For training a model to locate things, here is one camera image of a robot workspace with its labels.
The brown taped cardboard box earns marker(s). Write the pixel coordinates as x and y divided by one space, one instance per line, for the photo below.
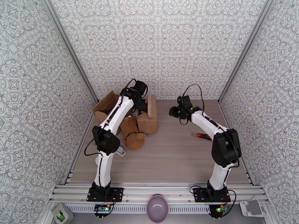
105 107
148 124

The red black utility knife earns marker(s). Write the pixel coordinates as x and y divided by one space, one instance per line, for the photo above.
202 135

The brown plush teddy bear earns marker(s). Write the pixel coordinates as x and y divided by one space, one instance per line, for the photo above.
134 139

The grey block on white base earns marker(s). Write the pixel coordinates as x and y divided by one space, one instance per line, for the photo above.
121 151

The small green cup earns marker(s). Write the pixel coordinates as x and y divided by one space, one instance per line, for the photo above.
96 160

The purple bowl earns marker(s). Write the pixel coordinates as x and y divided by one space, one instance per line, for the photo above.
157 208

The small green circuit board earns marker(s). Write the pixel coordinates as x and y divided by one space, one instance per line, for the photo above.
220 209
102 208

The white plastic stand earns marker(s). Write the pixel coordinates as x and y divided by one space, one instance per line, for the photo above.
253 207

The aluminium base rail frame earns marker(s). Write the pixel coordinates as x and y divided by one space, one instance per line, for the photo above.
158 189

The aluminium corner post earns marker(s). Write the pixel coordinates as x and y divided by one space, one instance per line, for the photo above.
245 48
70 48

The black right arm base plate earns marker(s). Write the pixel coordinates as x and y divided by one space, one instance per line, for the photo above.
199 195

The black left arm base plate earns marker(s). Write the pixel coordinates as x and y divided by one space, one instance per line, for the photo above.
116 194

